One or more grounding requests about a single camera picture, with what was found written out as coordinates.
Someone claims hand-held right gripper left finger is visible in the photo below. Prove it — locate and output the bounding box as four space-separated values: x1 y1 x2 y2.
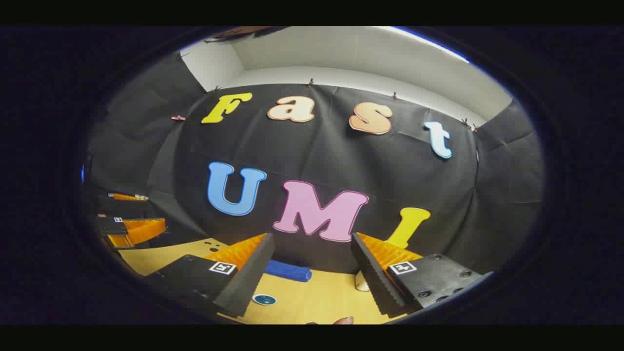
145 233 276 318

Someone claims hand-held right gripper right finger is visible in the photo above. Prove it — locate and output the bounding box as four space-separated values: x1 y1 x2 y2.
351 232 488 317

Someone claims blue folded towel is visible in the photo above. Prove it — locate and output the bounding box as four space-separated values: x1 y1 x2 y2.
266 260 312 282

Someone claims black backdrop cloth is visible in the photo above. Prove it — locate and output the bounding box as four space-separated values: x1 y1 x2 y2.
85 51 546 276

